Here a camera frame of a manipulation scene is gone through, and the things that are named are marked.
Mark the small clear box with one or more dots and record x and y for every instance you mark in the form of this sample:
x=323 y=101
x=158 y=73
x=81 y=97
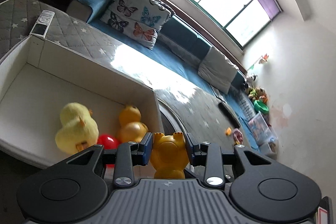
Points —
x=270 y=148

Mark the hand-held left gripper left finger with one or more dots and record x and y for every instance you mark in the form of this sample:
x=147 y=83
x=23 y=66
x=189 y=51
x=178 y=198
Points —
x=146 y=150

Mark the dark remote control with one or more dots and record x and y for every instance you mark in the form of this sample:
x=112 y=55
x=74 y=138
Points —
x=228 y=113

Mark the red heart toy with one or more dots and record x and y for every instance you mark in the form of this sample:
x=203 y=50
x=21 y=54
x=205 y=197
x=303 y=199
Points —
x=107 y=141

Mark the green bowl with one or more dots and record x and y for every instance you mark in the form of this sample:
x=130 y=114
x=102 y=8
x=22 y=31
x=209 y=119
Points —
x=261 y=106

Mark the white remote control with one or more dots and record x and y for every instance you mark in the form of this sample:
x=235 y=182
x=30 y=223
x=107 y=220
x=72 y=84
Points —
x=42 y=23

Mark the yellow plush duck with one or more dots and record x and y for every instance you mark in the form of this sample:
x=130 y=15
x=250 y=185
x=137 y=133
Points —
x=76 y=127

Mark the wall decoration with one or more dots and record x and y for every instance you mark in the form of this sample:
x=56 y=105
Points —
x=263 y=58

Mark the orange rubber duck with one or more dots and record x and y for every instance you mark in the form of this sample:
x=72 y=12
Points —
x=131 y=127
x=168 y=153

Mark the white cushion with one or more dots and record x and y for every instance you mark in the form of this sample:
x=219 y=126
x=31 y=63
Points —
x=218 y=70

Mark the round glass turntable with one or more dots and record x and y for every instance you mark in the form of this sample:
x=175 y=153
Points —
x=170 y=113

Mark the grey cardboard box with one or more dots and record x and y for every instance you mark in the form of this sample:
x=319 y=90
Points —
x=52 y=87

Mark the blue sofa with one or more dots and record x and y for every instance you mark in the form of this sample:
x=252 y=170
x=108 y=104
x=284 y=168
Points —
x=183 y=43

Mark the pile of stuffed toys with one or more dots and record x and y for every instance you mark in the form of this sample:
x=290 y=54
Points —
x=256 y=91

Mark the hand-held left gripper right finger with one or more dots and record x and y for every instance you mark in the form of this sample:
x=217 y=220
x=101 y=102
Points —
x=191 y=151

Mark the small yellow toy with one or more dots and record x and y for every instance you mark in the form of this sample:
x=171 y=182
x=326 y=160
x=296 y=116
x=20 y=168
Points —
x=228 y=131

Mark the pink toy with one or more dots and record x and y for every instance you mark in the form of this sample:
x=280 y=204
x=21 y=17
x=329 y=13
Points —
x=237 y=134

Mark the clear plastic container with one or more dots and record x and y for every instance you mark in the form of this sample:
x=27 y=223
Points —
x=261 y=128

